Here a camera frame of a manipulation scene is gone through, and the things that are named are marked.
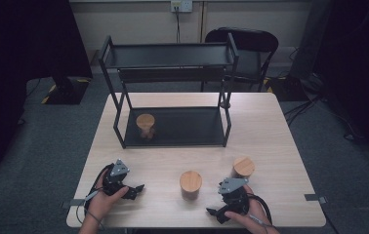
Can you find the grey table clamp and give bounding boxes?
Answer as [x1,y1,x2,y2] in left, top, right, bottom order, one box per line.
[61,198,86,210]
[304,193,329,205]

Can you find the black folding chair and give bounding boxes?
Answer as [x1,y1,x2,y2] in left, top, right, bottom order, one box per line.
[200,26,280,94]

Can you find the black metal shelf rack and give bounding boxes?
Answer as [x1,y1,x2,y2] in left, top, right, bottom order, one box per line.
[98,32,240,150]

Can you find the person's left hand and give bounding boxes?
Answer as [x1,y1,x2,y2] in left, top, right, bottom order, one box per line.
[86,176,130,222]

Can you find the grey upright panel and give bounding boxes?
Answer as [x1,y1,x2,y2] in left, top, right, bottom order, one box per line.
[289,0,333,81]

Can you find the black floor cables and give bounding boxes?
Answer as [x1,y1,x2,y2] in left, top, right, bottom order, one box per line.
[283,93,366,144]

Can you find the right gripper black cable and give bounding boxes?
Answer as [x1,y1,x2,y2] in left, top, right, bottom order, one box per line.
[246,192,275,228]

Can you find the person's right hand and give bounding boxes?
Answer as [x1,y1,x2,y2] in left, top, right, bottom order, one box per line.
[225,184,272,230]

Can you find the black plug with cable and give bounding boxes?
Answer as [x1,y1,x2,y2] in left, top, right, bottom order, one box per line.
[173,5,182,44]

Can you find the white wall socket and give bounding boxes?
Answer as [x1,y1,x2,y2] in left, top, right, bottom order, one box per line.
[170,0,194,14]

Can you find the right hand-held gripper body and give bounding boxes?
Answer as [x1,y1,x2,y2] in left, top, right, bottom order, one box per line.
[217,176,251,216]

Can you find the black curtain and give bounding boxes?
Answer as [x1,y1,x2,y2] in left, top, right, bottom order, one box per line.
[0,0,94,179]

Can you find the glass jar with bamboo lid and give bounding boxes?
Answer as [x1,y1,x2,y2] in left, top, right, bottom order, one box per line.
[135,113,157,140]
[231,156,256,179]
[179,171,203,201]

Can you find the dark curtain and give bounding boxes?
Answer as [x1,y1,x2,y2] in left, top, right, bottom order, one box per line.
[312,0,369,171]

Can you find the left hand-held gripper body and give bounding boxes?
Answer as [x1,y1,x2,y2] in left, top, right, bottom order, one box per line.
[102,158,132,198]

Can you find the black stand base striped edge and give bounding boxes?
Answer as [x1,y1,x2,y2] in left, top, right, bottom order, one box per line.
[263,75,311,102]
[41,76,91,106]

